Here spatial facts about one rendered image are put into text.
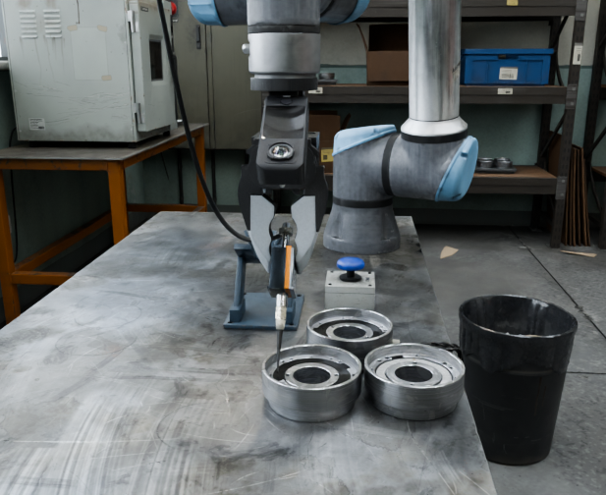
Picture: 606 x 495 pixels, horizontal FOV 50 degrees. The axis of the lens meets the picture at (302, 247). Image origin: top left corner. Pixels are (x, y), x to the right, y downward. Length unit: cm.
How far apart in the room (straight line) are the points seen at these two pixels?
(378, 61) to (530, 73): 93
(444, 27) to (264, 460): 75
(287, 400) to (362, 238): 60
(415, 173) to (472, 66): 311
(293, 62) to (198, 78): 391
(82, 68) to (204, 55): 171
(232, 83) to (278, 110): 387
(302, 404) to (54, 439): 24
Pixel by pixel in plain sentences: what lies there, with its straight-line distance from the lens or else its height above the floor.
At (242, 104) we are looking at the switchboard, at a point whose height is 86.
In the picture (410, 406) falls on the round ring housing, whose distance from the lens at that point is 67.
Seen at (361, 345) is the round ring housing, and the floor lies 84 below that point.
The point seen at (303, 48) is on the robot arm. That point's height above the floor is 116.
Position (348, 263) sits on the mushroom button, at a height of 87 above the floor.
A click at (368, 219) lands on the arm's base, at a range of 121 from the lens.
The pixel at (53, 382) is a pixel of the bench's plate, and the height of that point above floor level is 80.
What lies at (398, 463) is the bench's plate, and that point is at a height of 80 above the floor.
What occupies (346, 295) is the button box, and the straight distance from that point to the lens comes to 91.
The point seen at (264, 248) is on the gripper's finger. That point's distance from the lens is 71.
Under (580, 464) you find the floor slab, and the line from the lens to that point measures 219.
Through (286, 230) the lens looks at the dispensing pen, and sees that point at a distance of 73.
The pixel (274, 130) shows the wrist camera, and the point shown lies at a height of 108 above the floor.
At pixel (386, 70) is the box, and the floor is 109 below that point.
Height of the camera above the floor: 115
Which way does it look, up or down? 16 degrees down
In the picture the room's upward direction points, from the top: straight up
